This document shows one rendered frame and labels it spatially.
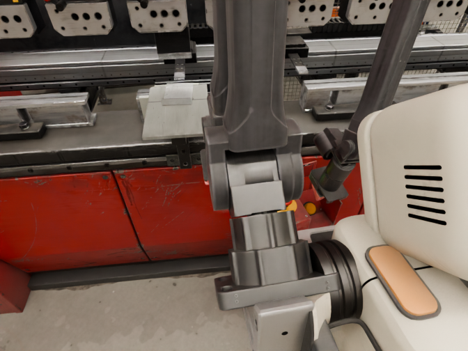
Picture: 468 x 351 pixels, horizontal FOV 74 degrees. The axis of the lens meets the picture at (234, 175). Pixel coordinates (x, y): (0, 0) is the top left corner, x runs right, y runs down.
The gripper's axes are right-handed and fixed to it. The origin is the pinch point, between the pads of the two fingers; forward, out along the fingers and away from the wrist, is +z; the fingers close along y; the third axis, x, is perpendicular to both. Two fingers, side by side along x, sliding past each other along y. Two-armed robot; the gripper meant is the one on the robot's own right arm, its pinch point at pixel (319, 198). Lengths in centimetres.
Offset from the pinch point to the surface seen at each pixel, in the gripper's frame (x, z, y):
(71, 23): 55, -28, 55
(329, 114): -17.0, -3.5, 26.4
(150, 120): 41, -13, 31
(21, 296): 117, 83, 27
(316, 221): -0.3, 8.9, -3.7
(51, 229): 87, 41, 35
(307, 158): -8.4, 8.6, 18.8
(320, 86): -16.1, -8.5, 35.2
